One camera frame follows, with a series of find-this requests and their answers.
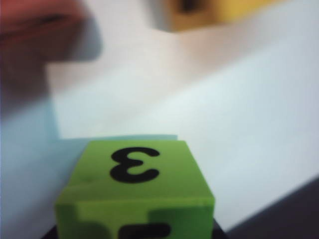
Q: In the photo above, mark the green E letter block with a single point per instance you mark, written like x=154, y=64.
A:
x=134, y=194

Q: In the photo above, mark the yellow alligator letter block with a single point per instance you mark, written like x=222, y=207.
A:
x=211, y=12

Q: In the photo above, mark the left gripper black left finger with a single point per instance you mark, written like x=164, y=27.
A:
x=52, y=235

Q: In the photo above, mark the crimson rabbit letter block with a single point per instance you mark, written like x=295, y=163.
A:
x=37, y=37

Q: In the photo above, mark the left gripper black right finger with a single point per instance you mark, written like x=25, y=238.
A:
x=218, y=232

